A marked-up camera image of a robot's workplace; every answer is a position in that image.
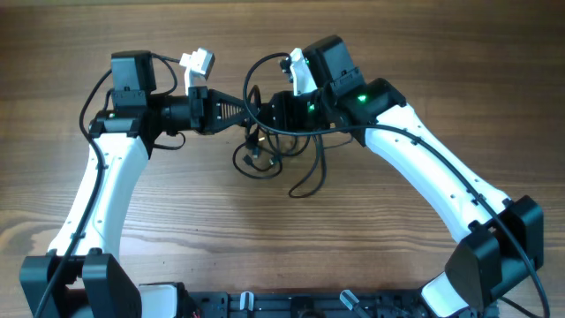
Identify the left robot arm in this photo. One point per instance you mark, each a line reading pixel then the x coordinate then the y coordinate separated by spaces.
pixel 80 275

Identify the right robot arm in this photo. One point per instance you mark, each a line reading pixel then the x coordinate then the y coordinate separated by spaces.
pixel 499 241

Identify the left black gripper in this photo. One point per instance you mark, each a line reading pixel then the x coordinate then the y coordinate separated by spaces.
pixel 207 119

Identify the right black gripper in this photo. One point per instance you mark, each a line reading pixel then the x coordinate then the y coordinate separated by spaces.
pixel 285 115

